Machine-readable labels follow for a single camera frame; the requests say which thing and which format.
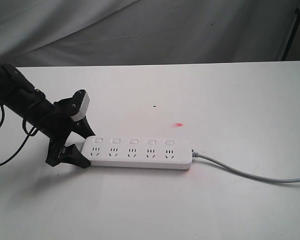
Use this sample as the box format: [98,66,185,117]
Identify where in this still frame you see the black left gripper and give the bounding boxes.
[38,97,95,168]

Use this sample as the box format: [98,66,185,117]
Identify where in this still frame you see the white five-outlet power strip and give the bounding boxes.
[81,136,193,170]

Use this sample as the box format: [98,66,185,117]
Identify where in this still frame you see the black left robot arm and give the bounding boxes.
[0,64,94,169]

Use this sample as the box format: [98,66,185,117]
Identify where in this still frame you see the grey backdrop cloth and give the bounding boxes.
[0,0,300,67]

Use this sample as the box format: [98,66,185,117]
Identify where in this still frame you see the black tripod stand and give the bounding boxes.
[281,0,300,62]

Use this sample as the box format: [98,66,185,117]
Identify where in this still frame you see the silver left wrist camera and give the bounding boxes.
[69,89,90,122]

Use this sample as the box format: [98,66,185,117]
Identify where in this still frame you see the grey power cable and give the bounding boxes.
[190,149,300,185]

